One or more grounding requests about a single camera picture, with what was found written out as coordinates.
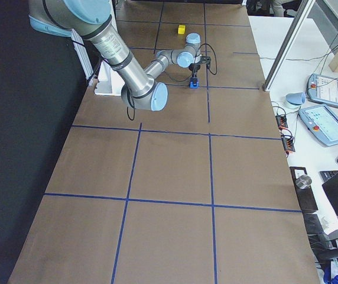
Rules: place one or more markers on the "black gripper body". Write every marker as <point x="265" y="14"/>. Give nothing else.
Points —
<point x="194" y="68"/>

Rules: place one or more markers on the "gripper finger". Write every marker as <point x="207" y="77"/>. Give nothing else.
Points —
<point x="196" y="80"/>
<point x="192" y="78"/>

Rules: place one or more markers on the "blue block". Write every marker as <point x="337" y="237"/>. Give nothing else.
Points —
<point x="193" y="87"/>

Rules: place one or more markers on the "yellow block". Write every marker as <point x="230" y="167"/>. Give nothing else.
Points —
<point x="181" y="29"/>

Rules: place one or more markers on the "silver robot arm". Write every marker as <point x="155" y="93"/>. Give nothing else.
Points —
<point x="92" y="20"/>

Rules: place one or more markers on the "upper orange connector block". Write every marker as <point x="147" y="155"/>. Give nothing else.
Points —
<point x="281" y="121"/>

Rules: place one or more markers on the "orange connector block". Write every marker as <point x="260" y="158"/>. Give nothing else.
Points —
<point x="288" y="143"/>
<point x="281" y="121"/>

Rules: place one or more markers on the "lower orange connector block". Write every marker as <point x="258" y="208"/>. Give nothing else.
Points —
<point x="288" y="143"/>

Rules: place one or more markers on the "far teach pendant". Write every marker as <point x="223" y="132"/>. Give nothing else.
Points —
<point x="322" y="89"/>

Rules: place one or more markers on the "teach pendant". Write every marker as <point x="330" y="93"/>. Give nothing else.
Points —
<point x="322" y="89"/>
<point x="322" y="123"/>

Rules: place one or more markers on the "near teach pendant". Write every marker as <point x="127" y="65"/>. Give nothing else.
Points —
<point x="322" y="123"/>

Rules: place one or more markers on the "metal cup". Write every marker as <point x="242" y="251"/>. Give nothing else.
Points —
<point x="303" y="182"/>

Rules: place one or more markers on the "black keyboard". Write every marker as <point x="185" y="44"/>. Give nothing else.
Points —
<point x="326" y="175"/>

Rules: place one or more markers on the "black tray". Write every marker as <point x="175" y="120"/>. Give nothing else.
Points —
<point x="305" y="196"/>

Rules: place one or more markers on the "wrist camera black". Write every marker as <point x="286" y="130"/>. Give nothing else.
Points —
<point x="205" y="60"/>

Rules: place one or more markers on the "aluminium frame post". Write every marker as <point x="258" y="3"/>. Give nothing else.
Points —
<point x="294" y="29"/>

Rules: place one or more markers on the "white pedestal column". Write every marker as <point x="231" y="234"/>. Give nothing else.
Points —
<point x="109" y="81"/>

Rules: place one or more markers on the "aluminium extrusion rail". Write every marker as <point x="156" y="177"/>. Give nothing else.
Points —
<point x="80" y="49"/>

